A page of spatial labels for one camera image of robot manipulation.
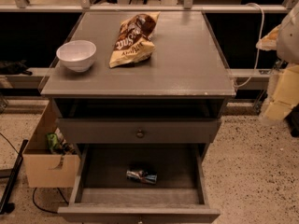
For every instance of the green snack packet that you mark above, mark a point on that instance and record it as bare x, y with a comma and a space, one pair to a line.
53, 142

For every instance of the brown yellow chip bag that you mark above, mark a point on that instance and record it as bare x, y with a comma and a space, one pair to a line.
134, 44

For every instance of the grey drawer cabinet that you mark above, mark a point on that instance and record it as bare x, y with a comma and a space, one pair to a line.
137, 107

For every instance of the round metal drawer knob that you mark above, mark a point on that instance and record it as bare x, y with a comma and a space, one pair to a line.
140, 134

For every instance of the black cloth object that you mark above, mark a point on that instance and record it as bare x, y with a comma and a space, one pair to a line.
14, 68

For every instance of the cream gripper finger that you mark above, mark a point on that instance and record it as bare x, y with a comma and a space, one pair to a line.
269, 41
282, 95

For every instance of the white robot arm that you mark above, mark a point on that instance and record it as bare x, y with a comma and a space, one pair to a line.
288, 38

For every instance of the cardboard box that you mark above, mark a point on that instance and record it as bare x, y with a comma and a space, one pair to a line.
44, 169

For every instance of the redbull can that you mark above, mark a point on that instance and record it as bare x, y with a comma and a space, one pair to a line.
142, 176

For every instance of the black flat bar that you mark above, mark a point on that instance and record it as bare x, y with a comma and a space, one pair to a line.
11, 175

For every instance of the open grey middle drawer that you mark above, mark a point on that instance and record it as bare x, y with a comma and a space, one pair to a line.
103, 194

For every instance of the closed grey top drawer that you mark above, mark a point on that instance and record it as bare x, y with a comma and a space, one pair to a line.
112, 131

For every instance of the white bowl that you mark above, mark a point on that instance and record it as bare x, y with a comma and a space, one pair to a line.
77, 55

